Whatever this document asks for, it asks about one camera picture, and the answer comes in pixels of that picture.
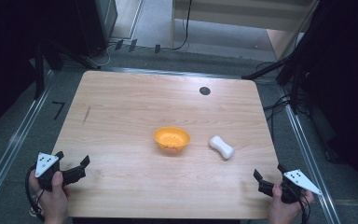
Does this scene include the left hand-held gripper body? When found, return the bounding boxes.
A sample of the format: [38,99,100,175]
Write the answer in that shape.
[34,152,87,191]

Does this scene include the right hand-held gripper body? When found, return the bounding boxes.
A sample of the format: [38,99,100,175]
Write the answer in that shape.
[258,169,323,204]

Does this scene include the white soap bar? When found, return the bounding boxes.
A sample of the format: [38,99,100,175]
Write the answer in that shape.
[209,134,235,161]

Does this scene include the orange plastic bowl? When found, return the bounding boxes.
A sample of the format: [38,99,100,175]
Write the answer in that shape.
[153,126,191,152]

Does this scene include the person's right hand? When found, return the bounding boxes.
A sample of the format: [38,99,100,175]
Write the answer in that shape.
[268,183,314,224]

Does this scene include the person's left hand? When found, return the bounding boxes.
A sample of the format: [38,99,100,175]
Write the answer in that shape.
[29,171,70,224]

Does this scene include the black metal stand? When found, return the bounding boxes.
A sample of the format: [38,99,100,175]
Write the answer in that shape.
[33,38,102,101]

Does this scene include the black tripod stand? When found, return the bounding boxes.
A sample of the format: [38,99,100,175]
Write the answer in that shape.
[241,29,313,116]

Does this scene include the dark curtain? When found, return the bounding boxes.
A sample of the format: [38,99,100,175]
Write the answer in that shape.
[292,0,358,208]
[0,0,87,141]

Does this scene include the black cabinet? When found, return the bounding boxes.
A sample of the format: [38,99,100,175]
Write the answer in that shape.
[74,0,118,58]

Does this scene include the metal floor rail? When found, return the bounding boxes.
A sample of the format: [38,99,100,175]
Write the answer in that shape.
[279,87,343,224]
[0,70,56,214]

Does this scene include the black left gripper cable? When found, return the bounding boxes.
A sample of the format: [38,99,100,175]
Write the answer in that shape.
[24,164,46,222]

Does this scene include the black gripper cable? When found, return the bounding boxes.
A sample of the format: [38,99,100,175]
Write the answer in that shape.
[297,195,312,224]
[24,164,46,222]

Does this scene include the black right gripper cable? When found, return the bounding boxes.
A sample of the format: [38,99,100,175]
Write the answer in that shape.
[297,195,312,224]

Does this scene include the black floor cables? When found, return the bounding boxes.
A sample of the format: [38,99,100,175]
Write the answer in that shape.
[262,61,312,147]

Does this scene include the white floor cable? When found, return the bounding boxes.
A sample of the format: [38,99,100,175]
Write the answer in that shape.
[87,42,112,68]

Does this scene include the black hanging cable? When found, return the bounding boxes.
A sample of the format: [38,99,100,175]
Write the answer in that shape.
[171,0,194,51]

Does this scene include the white furniture frame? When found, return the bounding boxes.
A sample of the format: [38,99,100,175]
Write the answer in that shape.
[170,0,321,61]

